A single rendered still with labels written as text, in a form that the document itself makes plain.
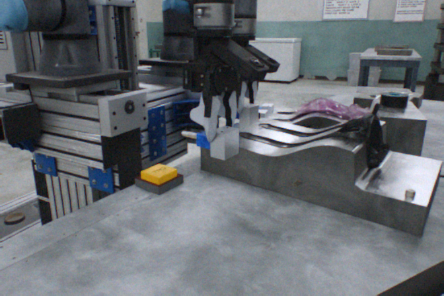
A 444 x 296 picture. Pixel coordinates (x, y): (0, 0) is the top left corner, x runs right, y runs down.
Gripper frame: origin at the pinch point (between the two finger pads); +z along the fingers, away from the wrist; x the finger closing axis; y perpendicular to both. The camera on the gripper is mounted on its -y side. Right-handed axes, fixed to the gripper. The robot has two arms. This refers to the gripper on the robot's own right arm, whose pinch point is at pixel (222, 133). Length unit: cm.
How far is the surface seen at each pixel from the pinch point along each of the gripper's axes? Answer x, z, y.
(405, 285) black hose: 13.2, 8.7, -36.1
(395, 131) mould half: -52, 8, -23
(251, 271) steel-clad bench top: 15.3, 15.0, -16.6
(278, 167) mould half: -10.0, 8.9, -7.8
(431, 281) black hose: 11.5, 8.2, -38.5
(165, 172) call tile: 2.7, 11.4, 14.0
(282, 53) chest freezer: -622, 31, 297
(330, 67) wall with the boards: -723, 64, 228
